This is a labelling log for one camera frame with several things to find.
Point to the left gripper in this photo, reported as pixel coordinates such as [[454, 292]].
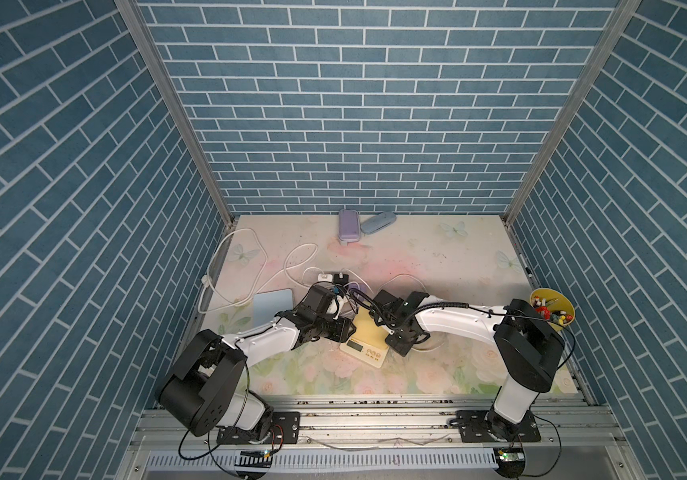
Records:
[[341, 328]]

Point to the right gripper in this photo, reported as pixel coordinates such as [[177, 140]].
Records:
[[398, 348]]

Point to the yellow electronic scale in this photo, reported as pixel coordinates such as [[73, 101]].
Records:
[[367, 344]]

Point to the purple power strip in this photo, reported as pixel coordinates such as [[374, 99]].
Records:
[[354, 292]]

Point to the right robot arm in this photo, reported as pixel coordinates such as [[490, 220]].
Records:
[[531, 349]]

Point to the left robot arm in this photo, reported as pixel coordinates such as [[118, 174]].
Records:
[[202, 390]]

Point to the blue electronic scale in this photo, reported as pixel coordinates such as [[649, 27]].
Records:
[[266, 305]]

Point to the purple case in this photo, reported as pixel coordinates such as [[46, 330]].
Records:
[[349, 228]]

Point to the grey blue case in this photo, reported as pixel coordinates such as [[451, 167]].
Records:
[[378, 222]]

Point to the yellow cup with markers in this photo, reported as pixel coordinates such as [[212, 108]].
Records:
[[553, 306]]

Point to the aluminium rail frame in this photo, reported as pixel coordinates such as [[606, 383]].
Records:
[[407, 437]]

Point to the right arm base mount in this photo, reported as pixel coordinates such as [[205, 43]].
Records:
[[480, 426]]

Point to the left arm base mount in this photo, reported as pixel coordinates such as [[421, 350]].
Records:
[[282, 427]]

